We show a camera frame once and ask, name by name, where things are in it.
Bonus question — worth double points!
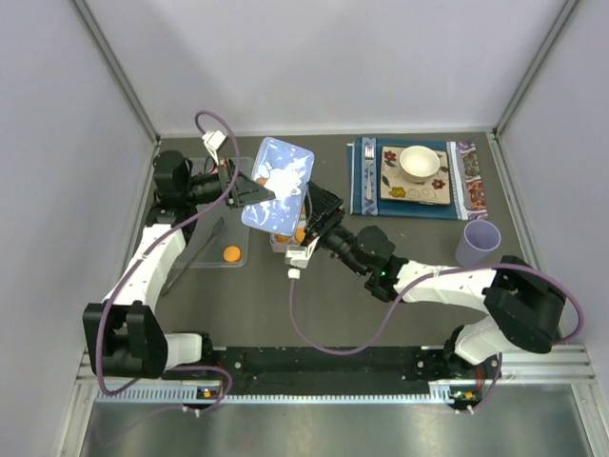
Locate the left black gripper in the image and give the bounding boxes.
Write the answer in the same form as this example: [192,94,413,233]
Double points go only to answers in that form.
[182,156,274,208]

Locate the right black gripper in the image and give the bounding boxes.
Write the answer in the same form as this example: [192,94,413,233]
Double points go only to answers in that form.
[302,181,368,277]

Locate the orange round cookie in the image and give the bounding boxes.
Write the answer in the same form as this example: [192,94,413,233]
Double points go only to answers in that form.
[295,228,305,243]

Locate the metal tongs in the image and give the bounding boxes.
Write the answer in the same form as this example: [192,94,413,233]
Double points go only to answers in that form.
[159,217,226,297]

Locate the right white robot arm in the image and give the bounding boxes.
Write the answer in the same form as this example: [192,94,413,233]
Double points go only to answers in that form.
[304,183,566,379]

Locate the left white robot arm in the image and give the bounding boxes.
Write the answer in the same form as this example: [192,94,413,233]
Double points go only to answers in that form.
[83,150,275,379]

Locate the white cookie box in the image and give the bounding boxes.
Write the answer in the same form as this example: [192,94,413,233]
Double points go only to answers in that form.
[270,232,301,253]

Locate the clear plastic cookie tray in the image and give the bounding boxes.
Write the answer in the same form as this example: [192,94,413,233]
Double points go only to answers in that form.
[174,202,249,268]

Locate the orange cookie near corner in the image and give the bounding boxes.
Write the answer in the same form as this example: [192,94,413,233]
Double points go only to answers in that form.
[223,246,243,263]

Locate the blue patterned placemat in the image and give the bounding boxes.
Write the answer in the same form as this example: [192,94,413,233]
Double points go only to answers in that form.
[347,137,461,221]

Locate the floral square plate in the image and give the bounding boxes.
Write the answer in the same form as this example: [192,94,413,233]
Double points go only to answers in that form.
[380,147,452,206]

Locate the silver fork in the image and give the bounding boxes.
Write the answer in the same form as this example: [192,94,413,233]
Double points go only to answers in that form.
[363,144,375,200]

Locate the cream ceramic bowl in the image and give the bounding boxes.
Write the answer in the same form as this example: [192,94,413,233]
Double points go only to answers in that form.
[399,146,441,184]

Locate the patterned napkin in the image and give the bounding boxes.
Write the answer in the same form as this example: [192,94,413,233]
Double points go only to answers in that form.
[446,141,488,221]

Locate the purple cup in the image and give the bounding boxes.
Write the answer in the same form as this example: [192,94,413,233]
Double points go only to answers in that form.
[455,219,501,267]

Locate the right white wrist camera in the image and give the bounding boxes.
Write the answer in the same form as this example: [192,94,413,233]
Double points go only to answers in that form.
[285,240,317,280]

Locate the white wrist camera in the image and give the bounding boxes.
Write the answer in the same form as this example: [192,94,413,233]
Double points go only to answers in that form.
[201,130,226,165]
[285,240,317,280]

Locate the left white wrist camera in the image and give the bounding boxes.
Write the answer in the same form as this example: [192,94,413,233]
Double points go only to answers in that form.
[201,130,226,165]

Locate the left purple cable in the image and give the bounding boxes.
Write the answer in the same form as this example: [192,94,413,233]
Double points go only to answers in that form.
[95,111,239,415]

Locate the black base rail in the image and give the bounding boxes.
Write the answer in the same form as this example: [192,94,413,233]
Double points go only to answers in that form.
[161,345,481,396]

